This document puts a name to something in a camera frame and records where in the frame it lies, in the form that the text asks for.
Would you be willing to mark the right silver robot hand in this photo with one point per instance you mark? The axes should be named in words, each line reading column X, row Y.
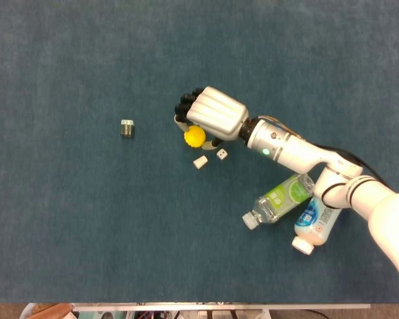
column 216, row 109

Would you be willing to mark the yellow ridged dome cap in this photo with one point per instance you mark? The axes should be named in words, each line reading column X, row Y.
column 194, row 137

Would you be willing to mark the small grey metal nut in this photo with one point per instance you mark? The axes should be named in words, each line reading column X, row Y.
column 127, row 128

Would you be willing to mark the clear bottle green label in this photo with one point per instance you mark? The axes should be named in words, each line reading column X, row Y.
column 276, row 202

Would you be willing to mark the white drink bottle blue label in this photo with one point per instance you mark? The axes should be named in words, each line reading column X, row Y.
column 309, row 229

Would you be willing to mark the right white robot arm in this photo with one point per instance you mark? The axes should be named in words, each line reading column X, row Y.
column 299, row 149

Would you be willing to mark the small white die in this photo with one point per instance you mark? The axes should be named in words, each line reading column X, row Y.
column 222, row 154

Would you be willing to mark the small white tapered plug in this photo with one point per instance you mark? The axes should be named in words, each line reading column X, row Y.
column 200, row 162

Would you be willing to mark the teal carpet table mat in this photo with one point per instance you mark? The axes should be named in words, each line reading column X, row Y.
column 86, row 232

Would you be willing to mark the brown box under table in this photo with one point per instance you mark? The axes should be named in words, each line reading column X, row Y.
column 53, row 312

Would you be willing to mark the aluminium table edge rail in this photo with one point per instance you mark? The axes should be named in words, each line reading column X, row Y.
column 219, row 307

